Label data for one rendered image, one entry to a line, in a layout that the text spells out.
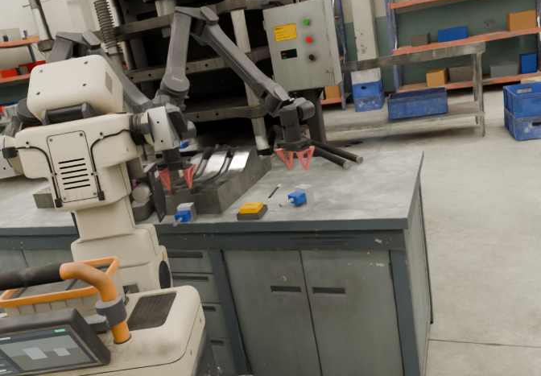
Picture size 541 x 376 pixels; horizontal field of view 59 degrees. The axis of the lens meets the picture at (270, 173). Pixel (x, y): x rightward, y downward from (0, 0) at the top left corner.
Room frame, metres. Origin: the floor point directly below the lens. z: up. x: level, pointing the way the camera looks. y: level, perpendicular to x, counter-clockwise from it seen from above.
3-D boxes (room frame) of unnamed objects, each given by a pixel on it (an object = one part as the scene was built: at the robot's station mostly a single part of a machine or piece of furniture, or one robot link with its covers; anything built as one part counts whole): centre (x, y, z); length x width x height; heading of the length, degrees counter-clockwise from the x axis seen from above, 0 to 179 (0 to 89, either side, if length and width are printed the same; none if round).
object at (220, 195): (1.83, 0.21, 0.87); 0.50 x 0.26 x 0.14; 156
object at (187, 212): (1.52, 0.32, 0.83); 0.13 x 0.05 x 0.05; 165
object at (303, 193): (1.49, -0.06, 0.83); 0.13 x 0.05 x 0.05; 128
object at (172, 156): (1.55, 0.31, 1.04); 0.10 x 0.07 x 0.07; 74
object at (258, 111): (2.88, 0.38, 0.96); 1.29 x 0.83 x 0.18; 66
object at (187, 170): (1.54, 0.29, 0.96); 0.07 x 0.07 x 0.09; 74
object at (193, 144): (2.79, 0.39, 0.87); 0.50 x 0.27 x 0.17; 156
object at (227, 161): (1.82, 0.22, 0.92); 0.35 x 0.16 x 0.09; 156
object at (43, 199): (2.14, 0.95, 0.84); 0.20 x 0.15 x 0.07; 156
